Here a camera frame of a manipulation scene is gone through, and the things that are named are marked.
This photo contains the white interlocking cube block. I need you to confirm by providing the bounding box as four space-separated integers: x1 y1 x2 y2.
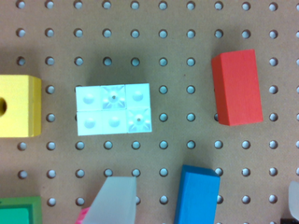
76 83 152 136

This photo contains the narrow blue wooden block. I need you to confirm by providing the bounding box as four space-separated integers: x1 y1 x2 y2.
174 165 221 224

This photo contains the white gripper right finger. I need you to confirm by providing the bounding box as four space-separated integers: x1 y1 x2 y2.
289 181 299 219

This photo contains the pink interlocking cube block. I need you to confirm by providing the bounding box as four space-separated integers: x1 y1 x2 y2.
75 207 90 224

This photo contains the yellow cube with hole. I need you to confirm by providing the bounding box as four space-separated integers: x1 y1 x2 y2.
0 75 42 138

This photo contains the black interlocking cube block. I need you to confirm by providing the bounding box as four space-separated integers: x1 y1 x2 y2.
280 218 299 224

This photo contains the red wooden block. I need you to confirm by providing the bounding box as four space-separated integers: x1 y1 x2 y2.
211 49 263 126

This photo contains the brown perforated pegboard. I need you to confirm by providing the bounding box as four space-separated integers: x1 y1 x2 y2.
0 0 299 224

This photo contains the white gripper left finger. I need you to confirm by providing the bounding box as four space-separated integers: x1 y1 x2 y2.
82 176 136 224

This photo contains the green cube with hole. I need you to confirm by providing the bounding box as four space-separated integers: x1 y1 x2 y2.
0 196 43 224

